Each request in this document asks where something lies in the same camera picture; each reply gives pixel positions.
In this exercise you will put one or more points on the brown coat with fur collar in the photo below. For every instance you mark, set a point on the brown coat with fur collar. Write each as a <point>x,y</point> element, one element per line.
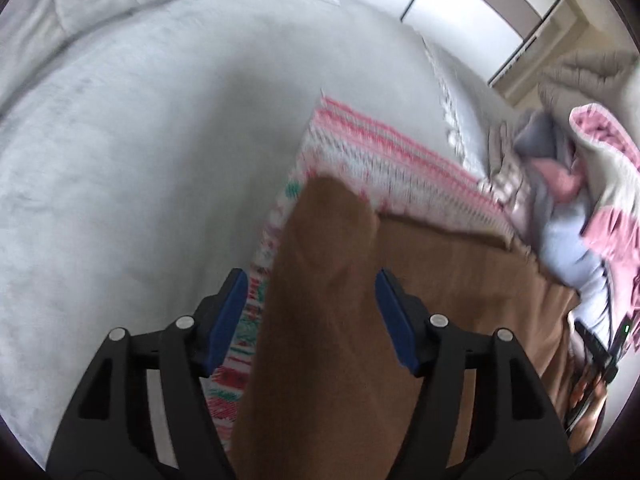
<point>330,385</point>

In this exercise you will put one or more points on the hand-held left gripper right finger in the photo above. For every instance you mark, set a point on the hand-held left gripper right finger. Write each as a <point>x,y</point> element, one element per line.
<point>395,320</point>

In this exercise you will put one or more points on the white and taupe wardrobe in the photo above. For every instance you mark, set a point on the white and taupe wardrobe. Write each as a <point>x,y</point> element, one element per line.
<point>475,0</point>

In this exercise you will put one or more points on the striped small cloth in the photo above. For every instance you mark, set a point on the striped small cloth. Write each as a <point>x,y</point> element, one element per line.
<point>505,180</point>

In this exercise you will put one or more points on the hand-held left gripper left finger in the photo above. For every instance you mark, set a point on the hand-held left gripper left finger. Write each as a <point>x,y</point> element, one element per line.
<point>227,320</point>

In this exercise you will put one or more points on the person's right hand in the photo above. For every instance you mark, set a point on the person's right hand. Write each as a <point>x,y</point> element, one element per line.
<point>582,400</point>

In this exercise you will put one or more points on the red green patterned blanket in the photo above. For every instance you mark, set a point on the red green patterned blanket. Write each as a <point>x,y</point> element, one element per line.
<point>390,160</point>

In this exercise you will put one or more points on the grey plush bed sheet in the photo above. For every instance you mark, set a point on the grey plush bed sheet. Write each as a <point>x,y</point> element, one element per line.
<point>150,160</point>

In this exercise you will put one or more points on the pale pink blanket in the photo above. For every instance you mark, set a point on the pale pink blanket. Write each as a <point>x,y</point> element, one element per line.
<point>550,175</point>

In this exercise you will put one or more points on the beige grey pillow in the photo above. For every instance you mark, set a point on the beige grey pillow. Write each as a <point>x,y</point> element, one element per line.
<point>590,80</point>

